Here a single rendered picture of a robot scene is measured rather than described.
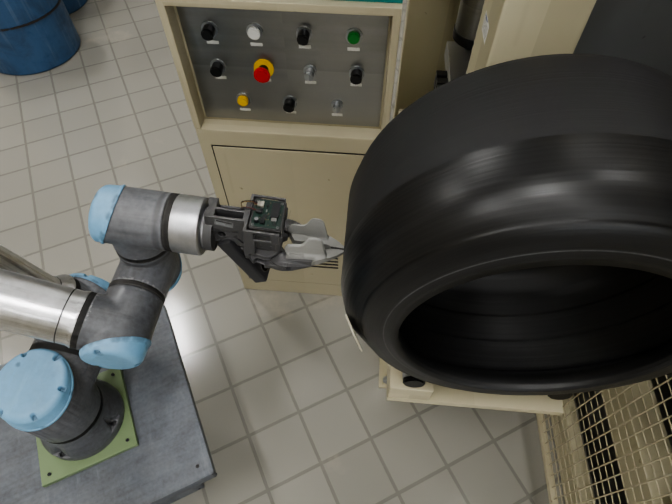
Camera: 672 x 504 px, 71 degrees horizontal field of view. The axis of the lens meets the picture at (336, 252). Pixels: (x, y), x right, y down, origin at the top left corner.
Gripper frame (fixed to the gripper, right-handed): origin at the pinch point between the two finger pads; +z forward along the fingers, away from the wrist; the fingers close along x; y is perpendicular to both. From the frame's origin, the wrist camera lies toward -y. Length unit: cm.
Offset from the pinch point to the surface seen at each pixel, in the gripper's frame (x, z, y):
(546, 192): -8.6, 19.4, 27.8
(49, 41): 213, -183, -123
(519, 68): 10.8, 18.7, 28.9
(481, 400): -9, 36, -35
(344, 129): 63, 0, -29
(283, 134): 59, -17, -31
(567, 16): 27.0, 28.4, 28.1
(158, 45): 241, -127, -133
